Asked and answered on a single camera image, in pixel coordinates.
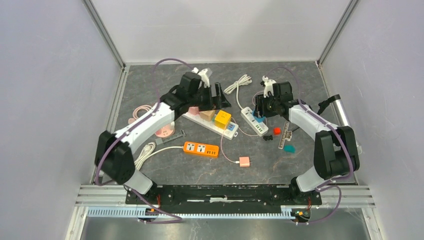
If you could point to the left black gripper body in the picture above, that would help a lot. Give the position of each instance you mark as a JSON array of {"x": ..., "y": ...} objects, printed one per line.
[{"x": 203, "y": 99}]

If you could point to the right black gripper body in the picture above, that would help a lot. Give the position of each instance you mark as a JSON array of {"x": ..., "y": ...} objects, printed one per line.
[{"x": 270, "y": 108}]

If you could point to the pink cube socket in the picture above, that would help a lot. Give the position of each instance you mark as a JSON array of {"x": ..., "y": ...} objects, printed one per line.
[{"x": 193, "y": 110}]

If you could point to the yellow cube socket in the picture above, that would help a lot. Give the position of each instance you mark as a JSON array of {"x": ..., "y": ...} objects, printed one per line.
[{"x": 222, "y": 119}]

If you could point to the tan wooden cube socket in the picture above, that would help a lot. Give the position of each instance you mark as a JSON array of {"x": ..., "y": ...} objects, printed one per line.
[{"x": 207, "y": 115}]

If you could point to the small white power strip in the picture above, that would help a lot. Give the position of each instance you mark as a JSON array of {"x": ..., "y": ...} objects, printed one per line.
[{"x": 260, "y": 128}]

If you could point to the light blue plug adapter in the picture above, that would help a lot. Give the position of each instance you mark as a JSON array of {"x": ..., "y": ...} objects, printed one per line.
[{"x": 258, "y": 117}]

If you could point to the long white power strip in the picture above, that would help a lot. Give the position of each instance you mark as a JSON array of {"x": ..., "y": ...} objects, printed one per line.
[{"x": 229, "y": 133}]

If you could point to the orange power strip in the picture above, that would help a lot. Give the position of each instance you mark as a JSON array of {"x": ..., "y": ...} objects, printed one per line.
[{"x": 201, "y": 149}]

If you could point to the pink charger plug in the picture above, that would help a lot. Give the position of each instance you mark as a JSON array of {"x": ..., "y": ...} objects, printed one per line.
[{"x": 244, "y": 162}]

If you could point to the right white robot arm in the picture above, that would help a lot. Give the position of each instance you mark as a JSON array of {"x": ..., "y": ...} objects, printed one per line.
[{"x": 335, "y": 152}]

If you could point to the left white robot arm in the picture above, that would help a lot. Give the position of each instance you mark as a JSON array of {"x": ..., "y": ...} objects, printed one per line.
[{"x": 114, "y": 152}]

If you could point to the pink round socket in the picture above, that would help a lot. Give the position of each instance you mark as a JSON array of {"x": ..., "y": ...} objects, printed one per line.
[{"x": 166, "y": 131}]

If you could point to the small red cube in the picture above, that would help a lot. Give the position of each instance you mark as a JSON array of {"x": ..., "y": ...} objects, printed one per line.
[{"x": 277, "y": 131}]

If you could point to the grey ruler strip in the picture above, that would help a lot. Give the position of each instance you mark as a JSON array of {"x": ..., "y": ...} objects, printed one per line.
[{"x": 286, "y": 135}]

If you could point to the small black clip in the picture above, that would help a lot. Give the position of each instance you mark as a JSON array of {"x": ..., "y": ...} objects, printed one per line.
[{"x": 268, "y": 137}]

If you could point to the black mini tripod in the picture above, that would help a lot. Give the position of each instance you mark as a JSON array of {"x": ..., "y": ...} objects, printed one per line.
[{"x": 324, "y": 104}]

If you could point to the teal small block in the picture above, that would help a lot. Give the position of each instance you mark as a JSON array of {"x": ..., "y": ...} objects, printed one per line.
[{"x": 289, "y": 149}]

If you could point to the silver microphone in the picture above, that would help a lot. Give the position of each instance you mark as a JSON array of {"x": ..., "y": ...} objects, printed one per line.
[{"x": 340, "y": 111}]

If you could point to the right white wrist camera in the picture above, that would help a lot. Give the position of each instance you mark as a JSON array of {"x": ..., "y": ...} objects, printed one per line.
[{"x": 268, "y": 85}]

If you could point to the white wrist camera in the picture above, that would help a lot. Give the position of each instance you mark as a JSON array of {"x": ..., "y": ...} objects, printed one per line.
[
  {"x": 204, "y": 75},
  {"x": 268, "y": 85}
]

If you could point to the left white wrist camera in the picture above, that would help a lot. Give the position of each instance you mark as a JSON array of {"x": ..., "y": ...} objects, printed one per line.
[{"x": 204, "y": 75}]

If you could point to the grey flat bracket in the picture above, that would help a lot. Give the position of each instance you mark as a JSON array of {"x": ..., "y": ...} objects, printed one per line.
[{"x": 160, "y": 141}]

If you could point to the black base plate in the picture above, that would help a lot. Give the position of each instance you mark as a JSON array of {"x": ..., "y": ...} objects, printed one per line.
[{"x": 228, "y": 198}]

